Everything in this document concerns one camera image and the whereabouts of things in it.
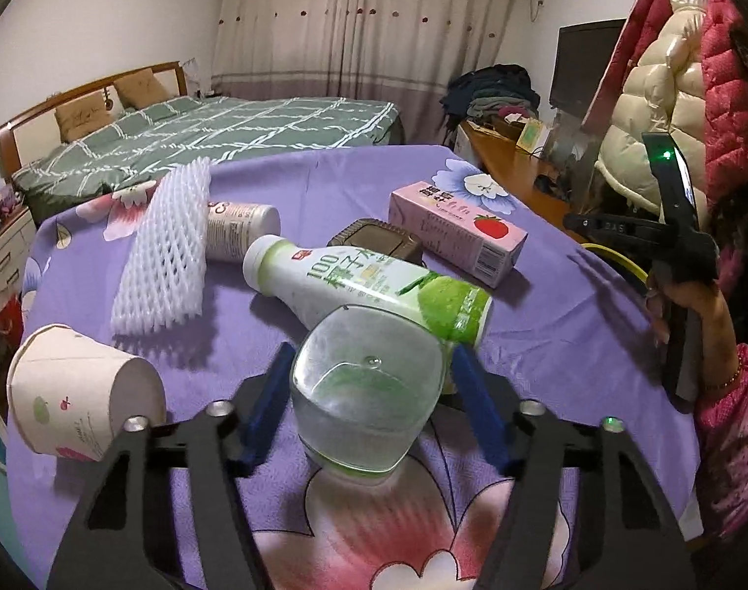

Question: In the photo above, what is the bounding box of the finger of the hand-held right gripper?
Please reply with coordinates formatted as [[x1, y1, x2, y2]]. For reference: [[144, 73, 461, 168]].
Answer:
[[563, 212, 663, 242]]

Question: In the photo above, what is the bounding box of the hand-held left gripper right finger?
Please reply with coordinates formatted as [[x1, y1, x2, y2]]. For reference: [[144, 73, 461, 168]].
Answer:
[[450, 344, 697, 590]]

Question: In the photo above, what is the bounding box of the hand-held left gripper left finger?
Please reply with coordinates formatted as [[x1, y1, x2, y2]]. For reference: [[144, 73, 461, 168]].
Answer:
[[45, 341, 298, 590]]

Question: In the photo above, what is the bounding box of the yellow rimmed trash bin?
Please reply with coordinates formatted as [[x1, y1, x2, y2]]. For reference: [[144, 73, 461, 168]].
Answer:
[[579, 242, 651, 299]]

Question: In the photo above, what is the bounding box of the clear plastic cup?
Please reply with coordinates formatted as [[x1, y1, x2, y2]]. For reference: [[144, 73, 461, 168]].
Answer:
[[289, 304, 445, 486]]

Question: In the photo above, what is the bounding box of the white and green bottle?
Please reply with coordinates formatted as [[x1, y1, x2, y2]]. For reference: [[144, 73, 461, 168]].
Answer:
[[242, 235, 494, 345]]

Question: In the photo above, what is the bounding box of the pink strawberry milk carton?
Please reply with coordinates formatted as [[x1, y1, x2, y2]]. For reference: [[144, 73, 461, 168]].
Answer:
[[389, 181, 528, 289]]

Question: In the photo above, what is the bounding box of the small beige bottle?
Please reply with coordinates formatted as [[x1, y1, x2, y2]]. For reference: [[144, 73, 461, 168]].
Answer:
[[205, 200, 282, 262]]

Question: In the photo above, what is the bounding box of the white foam net sleeve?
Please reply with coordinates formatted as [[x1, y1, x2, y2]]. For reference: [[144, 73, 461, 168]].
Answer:
[[111, 156, 213, 336]]

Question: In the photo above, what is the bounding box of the white paper cup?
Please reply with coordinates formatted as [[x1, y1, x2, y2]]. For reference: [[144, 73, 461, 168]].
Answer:
[[6, 324, 167, 463]]

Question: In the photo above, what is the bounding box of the dark brown square box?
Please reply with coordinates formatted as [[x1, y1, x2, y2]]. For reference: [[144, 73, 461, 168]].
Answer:
[[326, 217, 425, 266]]

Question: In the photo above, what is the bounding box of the person's right forearm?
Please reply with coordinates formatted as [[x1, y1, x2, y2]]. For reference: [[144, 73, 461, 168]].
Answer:
[[693, 344, 748, 542]]

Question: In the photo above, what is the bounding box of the person's right hand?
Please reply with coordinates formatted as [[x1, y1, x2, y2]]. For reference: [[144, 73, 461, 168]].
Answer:
[[646, 273, 739, 391]]

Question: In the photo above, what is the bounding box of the purple floral tablecloth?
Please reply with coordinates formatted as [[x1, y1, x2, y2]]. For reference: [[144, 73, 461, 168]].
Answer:
[[5, 144, 703, 590]]

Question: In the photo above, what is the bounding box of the wooden desk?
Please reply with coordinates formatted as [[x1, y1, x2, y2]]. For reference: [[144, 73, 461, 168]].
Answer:
[[456, 117, 602, 243]]

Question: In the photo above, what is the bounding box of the cream puffer jacket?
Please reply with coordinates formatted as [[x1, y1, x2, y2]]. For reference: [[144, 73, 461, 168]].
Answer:
[[595, 0, 716, 210]]

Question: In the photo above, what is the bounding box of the green framed card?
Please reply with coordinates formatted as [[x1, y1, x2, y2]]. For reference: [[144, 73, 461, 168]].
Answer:
[[515, 118, 550, 154]]

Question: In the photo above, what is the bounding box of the pink quilted jacket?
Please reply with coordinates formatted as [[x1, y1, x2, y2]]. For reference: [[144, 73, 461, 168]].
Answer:
[[699, 0, 748, 247]]

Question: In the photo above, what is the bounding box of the black television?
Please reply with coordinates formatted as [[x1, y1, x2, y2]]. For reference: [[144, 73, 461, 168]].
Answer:
[[549, 20, 629, 118]]

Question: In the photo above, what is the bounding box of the pile of folded clothes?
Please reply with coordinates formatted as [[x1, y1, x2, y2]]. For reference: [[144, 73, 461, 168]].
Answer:
[[440, 64, 540, 133]]

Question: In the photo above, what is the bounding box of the red hanging jacket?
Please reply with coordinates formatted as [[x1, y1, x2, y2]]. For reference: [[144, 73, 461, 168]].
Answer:
[[579, 0, 673, 136]]

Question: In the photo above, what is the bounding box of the red bucket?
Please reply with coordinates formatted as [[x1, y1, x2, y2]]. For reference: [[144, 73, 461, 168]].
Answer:
[[0, 292, 29, 354]]

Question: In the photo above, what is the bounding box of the bed with green plaid cover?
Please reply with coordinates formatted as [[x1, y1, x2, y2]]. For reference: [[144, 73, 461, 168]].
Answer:
[[0, 61, 405, 225]]

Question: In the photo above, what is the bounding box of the white nightstand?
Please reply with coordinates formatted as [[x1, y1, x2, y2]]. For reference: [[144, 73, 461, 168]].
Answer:
[[0, 203, 39, 314]]

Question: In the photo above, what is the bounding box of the pink and beige curtain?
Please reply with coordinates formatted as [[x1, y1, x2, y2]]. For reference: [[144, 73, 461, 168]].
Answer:
[[210, 0, 525, 102]]

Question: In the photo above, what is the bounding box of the brown pillow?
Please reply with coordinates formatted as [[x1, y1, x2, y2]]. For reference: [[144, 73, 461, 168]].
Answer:
[[54, 97, 117, 141], [114, 70, 172, 108]]

